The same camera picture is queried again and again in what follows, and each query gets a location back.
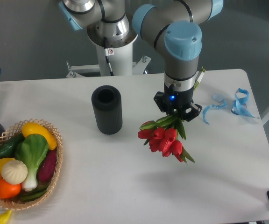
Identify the black ribbed vase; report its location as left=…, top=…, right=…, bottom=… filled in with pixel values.
left=91, top=85, right=123, bottom=135

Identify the blue ribbon large piece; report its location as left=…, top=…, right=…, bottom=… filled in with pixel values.
left=231, top=88, right=259, bottom=119

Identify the dark green cucumber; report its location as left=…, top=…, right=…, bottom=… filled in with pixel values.
left=0, top=133, right=25, bottom=159

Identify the woven bamboo basket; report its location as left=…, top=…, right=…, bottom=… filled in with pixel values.
left=0, top=119, right=63, bottom=210

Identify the blue ribbon curved piece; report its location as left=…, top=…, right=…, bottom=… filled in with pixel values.
left=202, top=94, right=227, bottom=125

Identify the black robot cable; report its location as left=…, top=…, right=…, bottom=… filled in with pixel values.
left=103, top=36, right=115, bottom=77

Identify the yellow banana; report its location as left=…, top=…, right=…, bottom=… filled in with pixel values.
left=0, top=210, right=12, bottom=224

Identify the green bean pod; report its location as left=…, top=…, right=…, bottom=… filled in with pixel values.
left=18, top=187, right=47, bottom=203

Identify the red tulip bouquet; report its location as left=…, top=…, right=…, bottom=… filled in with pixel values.
left=138, top=110, right=194, bottom=162

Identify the white steamed bun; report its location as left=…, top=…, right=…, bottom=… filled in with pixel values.
left=1, top=160, right=28, bottom=185

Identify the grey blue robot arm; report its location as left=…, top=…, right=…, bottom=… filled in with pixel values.
left=59, top=0, right=224, bottom=121

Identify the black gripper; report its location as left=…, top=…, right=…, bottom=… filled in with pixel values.
left=154, top=85, right=203, bottom=121

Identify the green bok choy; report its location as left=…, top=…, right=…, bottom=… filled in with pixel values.
left=15, top=134, right=49, bottom=191

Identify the purple sweet potato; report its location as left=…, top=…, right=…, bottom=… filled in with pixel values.
left=37, top=150, right=57, bottom=182

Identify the orange fruit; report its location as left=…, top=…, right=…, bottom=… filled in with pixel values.
left=0, top=179, right=21, bottom=199

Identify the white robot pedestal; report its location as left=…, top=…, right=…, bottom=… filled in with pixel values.
left=66, top=36, right=151, bottom=78

